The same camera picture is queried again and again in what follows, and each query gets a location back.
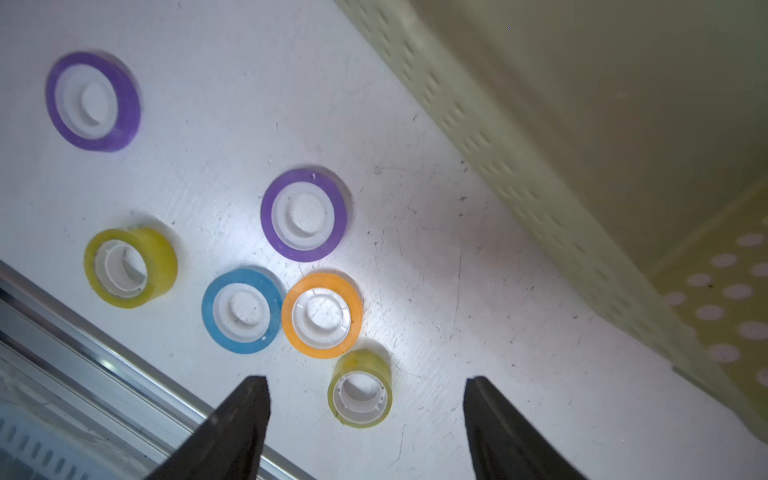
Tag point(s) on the purple tape roll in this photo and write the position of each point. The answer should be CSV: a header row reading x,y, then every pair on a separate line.
x,y
304,214
66,84

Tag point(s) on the orange tape roll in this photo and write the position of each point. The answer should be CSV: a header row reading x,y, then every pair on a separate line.
x,y
322,315

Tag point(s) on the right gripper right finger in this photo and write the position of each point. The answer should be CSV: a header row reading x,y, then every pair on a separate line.
x,y
502,443

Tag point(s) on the green plastic storage basket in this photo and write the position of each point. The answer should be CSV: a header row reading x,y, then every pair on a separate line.
x,y
629,138

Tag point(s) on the blue tape roll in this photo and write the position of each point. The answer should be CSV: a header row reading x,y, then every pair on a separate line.
x,y
241,309

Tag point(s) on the yellow green tape roll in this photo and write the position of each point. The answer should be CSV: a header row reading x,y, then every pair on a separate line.
x,y
128,268

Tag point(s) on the clear yellowish tape roll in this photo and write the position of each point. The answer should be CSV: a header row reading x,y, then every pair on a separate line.
x,y
360,409

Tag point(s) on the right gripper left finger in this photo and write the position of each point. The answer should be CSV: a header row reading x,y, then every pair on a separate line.
x,y
229,443

